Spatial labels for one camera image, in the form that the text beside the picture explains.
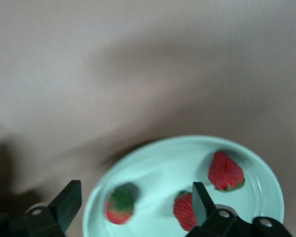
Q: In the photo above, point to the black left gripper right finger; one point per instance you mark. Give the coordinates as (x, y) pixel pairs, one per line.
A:
(202, 202)

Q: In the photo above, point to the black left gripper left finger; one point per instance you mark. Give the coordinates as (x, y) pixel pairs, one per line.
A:
(69, 205)

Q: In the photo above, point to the round strawberry with large calyx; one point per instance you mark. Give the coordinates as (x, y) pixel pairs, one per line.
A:
(183, 212)

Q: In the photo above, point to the conical red strawberry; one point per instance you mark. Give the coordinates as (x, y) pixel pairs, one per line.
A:
(224, 172)

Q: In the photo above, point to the elongated red strawberry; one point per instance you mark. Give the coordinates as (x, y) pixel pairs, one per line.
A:
(118, 214)

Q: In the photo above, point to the light green round plate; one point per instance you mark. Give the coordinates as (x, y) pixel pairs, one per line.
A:
(162, 168)

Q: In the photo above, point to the large table cover mat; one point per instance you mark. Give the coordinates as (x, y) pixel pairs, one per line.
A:
(113, 49)

